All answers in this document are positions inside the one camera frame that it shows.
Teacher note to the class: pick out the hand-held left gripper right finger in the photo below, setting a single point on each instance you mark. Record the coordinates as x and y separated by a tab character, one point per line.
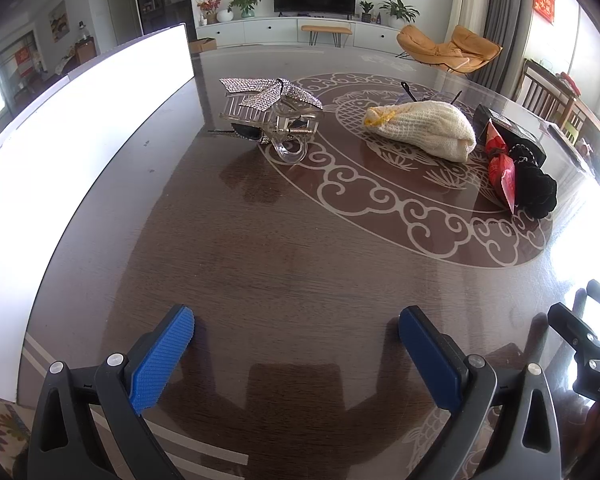
430	360

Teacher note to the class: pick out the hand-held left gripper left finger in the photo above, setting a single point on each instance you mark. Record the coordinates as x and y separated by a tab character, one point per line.
162	355

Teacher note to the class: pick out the rhinestone bow hair clip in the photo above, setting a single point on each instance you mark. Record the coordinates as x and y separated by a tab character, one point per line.
260	97

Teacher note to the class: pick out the dark wooden desktop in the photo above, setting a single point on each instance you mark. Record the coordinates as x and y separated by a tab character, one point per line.
280	260

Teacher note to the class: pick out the black velvet scrunchie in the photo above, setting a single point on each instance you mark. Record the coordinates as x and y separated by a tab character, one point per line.
537	190

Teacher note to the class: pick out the red packet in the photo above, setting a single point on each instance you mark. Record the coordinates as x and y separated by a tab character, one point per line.
502	175

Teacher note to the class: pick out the floral patterned rug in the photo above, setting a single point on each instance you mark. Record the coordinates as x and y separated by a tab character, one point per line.
0	435

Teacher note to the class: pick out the black box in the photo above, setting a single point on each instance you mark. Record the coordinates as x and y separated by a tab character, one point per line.
525	137

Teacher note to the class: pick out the wooden chair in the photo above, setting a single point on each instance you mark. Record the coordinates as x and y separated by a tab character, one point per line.
542	95

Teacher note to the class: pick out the red cloth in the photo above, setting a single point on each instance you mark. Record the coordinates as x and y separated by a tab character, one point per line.
570	82

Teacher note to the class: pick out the cream knit pouch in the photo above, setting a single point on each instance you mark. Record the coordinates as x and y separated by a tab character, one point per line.
425	127

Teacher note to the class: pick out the black-armed eyeglasses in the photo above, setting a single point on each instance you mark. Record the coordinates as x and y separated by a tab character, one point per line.
405	90

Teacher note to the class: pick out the grey curtain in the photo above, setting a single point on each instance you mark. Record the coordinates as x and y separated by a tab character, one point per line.
507	25

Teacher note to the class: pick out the orange lounge chair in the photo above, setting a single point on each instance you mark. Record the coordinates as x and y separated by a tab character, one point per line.
445	50

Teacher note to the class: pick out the red window decoration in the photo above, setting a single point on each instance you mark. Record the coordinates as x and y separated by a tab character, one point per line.
544	1

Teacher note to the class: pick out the wooden cabinet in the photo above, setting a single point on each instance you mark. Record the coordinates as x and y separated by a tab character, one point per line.
86	52

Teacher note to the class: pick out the cardboard box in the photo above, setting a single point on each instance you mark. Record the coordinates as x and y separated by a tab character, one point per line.
202	45

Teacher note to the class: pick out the white television cabinet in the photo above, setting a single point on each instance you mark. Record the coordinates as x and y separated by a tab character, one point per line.
270	30

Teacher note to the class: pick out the round white vase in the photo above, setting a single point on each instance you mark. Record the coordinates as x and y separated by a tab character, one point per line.
225	15

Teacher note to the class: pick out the wooden bench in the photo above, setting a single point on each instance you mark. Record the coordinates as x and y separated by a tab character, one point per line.
326	29

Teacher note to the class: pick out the red flower bouquet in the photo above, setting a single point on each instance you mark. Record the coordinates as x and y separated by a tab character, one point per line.
210	6

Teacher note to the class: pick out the large leafy potted plant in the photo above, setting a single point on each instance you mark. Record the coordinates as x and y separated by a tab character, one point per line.
399	9

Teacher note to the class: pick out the small potted plant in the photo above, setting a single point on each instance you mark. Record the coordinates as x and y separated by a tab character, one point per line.
366	10

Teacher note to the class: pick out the green potted plant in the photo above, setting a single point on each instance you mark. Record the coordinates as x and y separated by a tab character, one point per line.
246	4

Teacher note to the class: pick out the wall painting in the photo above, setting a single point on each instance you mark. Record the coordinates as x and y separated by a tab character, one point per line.
58	21

